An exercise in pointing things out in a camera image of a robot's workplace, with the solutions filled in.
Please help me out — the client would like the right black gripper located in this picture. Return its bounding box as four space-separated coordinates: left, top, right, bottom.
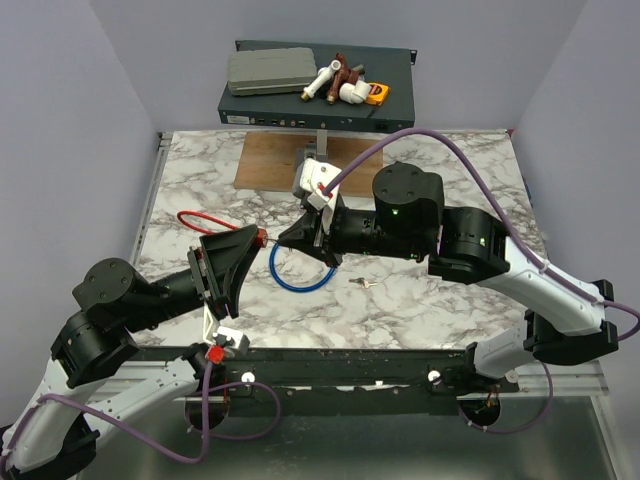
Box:
275 197 423 271

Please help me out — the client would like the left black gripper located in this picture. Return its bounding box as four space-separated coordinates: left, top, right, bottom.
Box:
125 226 265 332

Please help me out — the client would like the blue cable lock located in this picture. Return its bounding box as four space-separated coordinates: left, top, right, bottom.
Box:
268 244 337 294

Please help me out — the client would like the red cable lock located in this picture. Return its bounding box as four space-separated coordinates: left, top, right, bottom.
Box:
176 210 268 248

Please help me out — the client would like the silver key bunch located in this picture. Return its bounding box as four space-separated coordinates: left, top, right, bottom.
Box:
349 277 376 289

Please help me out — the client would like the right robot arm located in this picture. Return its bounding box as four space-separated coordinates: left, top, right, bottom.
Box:
278 160 619 392

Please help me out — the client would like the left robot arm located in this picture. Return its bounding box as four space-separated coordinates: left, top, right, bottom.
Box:
1 225 266 479

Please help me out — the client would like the white elbow pipe fitting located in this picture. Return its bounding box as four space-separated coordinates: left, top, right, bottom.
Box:
339 81 371 105

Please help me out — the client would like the wooden board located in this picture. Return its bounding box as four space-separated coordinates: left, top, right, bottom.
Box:
233 131 384 198

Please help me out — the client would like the yellow tape measure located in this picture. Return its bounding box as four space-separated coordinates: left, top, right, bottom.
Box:
365 82 391 107

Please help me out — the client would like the white straight pipe fitting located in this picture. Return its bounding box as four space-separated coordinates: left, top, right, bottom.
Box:
301 60 342 101

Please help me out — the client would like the brown pipe fitting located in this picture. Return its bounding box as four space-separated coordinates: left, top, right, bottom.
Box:
326 53 360 104

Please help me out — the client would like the grey plastic case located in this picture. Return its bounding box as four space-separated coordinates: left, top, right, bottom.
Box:
227 47 318 96

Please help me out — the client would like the dark teal rack device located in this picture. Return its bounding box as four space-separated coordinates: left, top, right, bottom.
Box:
218 43 417 134

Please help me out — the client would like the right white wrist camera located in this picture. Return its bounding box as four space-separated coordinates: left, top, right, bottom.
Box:
292 157 341 234

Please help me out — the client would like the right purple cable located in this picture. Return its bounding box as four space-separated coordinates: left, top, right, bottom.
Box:
322 127 640 435

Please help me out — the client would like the purple cable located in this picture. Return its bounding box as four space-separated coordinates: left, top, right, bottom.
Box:
2 359 282 464
322 127 640 435

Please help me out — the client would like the metal stand post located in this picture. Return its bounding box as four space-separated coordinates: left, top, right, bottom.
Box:
295 129 328 169

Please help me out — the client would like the black mounting rail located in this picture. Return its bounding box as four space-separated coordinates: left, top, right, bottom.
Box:
124 344 521 419

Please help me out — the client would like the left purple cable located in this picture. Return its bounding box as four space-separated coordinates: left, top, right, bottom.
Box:
2 359 282 464

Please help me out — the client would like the aluminium frame profile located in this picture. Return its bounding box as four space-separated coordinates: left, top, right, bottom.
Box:
89 361 609 403

